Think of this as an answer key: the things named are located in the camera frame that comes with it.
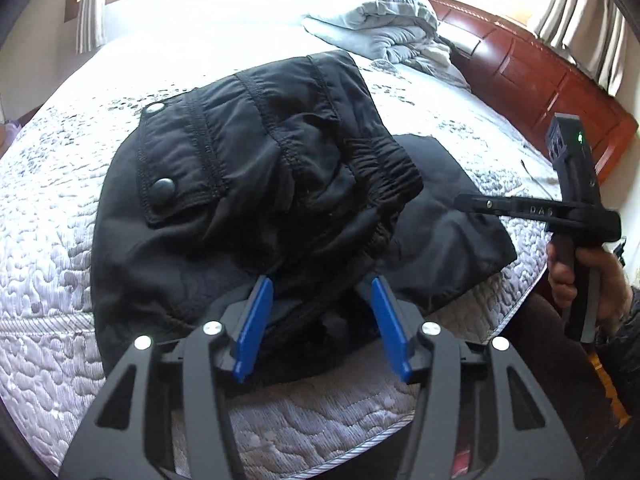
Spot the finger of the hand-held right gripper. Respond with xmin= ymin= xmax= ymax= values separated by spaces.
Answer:
xmin=452 ymin=193 xmax=508 ymax=218

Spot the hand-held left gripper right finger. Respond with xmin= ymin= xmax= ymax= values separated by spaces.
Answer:
xmin=370 ymin=276 xmax=587 ymax=480

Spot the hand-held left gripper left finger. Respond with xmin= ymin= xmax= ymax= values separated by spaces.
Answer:
xmin=59 ymin=275 xmax=276 ymax=480

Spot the black quilted jacket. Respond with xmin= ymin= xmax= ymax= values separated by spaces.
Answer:
xmin=91 ymin=50 xmax=518 ymax=386

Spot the person's right forearm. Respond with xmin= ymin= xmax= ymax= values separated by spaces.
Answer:
xmin=594 ymin=284 xmax=640 ymax=413

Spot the person's right hand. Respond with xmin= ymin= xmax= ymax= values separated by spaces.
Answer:
xmin=546 ymin=241 xmax=629 ymax=327

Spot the wooden headboard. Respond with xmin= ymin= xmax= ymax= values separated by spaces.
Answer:
xmin=419 ymin=0 xmax=640 ymax=187

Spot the person's leg in dark trousers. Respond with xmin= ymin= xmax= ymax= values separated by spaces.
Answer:
xmin=515 ymin=290 xmax=623 ymax=480

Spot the beige curtain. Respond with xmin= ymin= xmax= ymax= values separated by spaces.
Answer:
xmin=527 ymin=0 xmax=632 ymax=97

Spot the folded grey duvet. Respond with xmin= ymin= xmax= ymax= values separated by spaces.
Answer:
xmin=301 ymin=0 xmax=472 ymax=92

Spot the bed with quilted cover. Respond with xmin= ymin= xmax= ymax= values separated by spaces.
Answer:
xmin=0 ymin=0 xmax=626 ymax=477

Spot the white striped curtain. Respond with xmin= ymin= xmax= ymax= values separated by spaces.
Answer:
xmin=74 ymin=0 xmax=109 ymax=55

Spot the black cable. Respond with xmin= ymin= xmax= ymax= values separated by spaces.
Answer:
xmin=520 ymin=159 xmax=557 ymax=200

